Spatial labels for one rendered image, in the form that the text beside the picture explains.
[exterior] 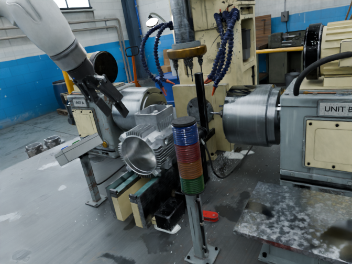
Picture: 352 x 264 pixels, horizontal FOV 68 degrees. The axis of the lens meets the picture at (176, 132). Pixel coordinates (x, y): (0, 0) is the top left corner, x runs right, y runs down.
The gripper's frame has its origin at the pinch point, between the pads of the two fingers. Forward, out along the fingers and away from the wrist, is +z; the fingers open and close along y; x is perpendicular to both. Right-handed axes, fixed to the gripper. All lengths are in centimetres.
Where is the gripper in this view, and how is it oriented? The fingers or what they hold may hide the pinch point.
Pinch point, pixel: (113, 109)
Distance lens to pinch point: 93.0
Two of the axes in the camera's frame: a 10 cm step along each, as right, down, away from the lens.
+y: -8.4, -0.8, 5.3
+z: 3.8, 6.1, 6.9
